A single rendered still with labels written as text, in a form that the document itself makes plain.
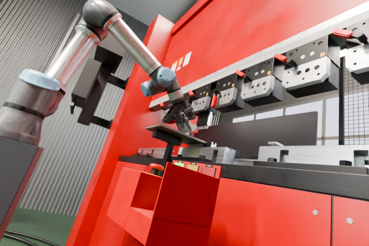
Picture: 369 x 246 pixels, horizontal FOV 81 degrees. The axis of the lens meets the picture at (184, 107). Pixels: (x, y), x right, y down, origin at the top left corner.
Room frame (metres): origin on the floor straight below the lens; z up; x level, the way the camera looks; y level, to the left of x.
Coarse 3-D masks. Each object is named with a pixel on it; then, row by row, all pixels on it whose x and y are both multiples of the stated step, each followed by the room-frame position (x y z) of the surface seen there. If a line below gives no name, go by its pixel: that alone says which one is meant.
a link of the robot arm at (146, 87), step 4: (144, 84) 0.94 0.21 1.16; (148, 84) 0.94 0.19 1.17; (144, 88) 0.95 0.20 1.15; (148, 88) 0.94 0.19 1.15; (152, 88) 0.92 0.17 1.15; (144, 92) 0.97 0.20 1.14; (148, 92) 0.95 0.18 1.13; (152, 92) 0.96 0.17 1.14; (156, 92) 0.95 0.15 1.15; (160, 92) 0.99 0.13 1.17; (148, 96) 0.97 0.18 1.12
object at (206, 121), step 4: (208, 112) 1.10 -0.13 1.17; (200, 116) 1.16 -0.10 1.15; (204, 116) 1.12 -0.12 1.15; (208, 116) 1.09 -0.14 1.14; (200, 120) 1.15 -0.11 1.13; (204, 120) 1.12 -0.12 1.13; (208, 120) 1.09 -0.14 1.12; (200, 124) 1.14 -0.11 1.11; (204, 124) 1.11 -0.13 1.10; (208, 124) 1.10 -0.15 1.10; (200, 128) 1.15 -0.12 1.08; (204, 128) 1.12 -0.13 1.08
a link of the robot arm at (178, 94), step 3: (180, 90) 1.01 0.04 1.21; (171, 93) 1.00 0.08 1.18; (174, 93) 1.00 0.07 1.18; (177, 93) 1.00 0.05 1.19; (180, 93) 1.01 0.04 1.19; (171, 96) 1.01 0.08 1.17; (174, 96) 1.00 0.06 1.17; (177, 96) 1.00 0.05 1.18; (180, 96) 1.01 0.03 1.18; (171, 99) 1.02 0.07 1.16; (174, 99) 1.01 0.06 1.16
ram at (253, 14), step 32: (224, 0) 1.15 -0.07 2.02; (256, 0) 0.87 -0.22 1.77; (288, 0) 0.69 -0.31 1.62; (320, 0) 0.57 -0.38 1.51; (352, 0) 0.49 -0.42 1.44; (192, 32) 1.47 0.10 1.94; (224, 32) 1.07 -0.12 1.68; (256, 32) 0.83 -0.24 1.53; (288, 32) 0.68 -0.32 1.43; (320, 32) 0.57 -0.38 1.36; (192, 64) 1.33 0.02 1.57; (224, 64) 1.01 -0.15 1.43; (160, 96) 1.70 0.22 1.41
